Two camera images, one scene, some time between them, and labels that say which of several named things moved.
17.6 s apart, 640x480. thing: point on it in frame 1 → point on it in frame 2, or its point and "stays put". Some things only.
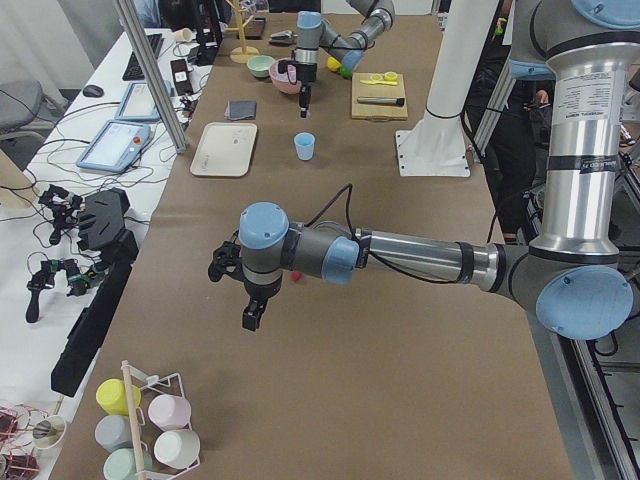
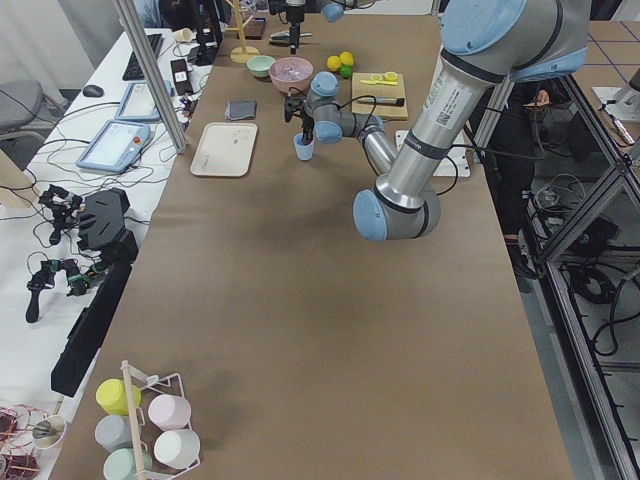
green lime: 345,72 stays put
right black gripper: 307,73 → 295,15
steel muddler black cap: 382,100 stays put
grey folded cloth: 238,110 stays put
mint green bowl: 259,65 stays put
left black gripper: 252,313 → 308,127
